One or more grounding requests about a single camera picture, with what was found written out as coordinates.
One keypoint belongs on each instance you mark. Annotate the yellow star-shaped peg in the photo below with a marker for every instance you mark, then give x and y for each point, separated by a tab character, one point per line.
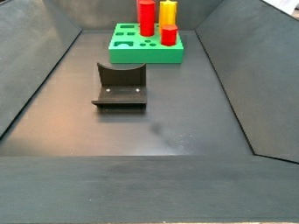
167	13

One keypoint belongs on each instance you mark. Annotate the red round cylinder peg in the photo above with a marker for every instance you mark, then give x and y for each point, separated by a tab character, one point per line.
145	17

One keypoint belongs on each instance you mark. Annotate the green shape-sorter block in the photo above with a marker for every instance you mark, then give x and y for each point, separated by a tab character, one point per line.
131	48

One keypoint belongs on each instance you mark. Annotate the black cradle fixture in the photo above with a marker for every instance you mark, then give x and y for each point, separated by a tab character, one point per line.
121	87

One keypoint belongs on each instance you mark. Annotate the red hexagonal peg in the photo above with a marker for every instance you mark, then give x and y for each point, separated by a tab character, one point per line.
168	34

